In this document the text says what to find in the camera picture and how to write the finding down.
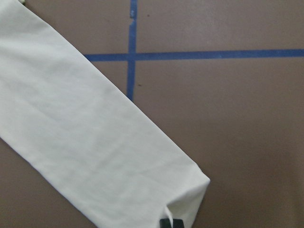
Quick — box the cream long-sleeve cat shirt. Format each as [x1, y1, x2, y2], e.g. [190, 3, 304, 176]
[0, 0, 210, 228]

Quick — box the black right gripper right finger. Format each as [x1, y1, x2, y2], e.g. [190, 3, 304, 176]
[173, 219, 184, 228]

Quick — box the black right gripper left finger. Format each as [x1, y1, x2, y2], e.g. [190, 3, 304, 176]
[160, 218, 171, 228]

